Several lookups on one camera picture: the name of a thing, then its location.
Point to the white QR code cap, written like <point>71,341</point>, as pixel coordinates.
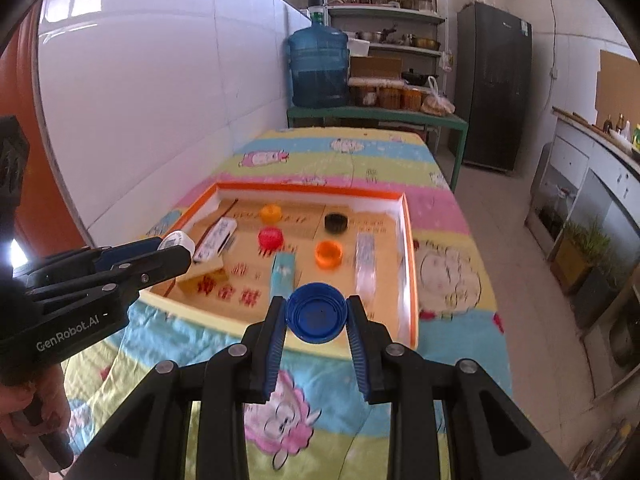
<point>177,238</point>

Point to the blue water jug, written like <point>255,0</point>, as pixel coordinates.
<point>319,62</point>

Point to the translucent orange cap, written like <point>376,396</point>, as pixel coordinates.
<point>328,254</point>

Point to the black bottle cap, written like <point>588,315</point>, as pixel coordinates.
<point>335,223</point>

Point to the orange-rimmed shallow cardboard tray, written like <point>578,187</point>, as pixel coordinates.
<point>243,299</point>

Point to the red wooden door frame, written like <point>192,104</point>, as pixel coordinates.
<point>46,222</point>

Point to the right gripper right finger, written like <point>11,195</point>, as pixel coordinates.
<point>390,373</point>

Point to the metal storage shelf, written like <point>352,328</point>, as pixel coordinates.
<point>415,31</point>

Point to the white cartoon rectangular box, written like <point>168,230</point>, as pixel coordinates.
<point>215,240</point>

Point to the blue bottle cap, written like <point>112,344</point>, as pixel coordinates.
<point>316,313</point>

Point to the plastic bag of food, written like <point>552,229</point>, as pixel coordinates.
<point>434,102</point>

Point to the white kitchen counter cabinet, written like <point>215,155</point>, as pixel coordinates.
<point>583,174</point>

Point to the potted green plant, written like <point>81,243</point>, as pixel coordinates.
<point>581,248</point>

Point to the red bottle cap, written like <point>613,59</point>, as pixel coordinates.
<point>270,238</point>

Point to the orange printed bottle cap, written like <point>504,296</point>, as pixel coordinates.
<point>270,214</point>

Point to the teal floral rectangular box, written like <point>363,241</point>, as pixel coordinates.
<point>282,276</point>

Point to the green low table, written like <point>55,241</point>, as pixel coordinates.
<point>451,122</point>

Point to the gold shiny rectangular box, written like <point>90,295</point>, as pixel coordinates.
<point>202,277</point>

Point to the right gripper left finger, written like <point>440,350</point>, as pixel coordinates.
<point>244,373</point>

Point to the clear glitter rectangular case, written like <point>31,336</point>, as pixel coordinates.
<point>365,267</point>

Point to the colourful cartoon sheep blanket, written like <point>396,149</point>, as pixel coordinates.
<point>458,316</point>

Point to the black refrigerator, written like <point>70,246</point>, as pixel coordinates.
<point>494,65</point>

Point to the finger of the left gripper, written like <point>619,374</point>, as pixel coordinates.
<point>81,262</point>
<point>136,274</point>

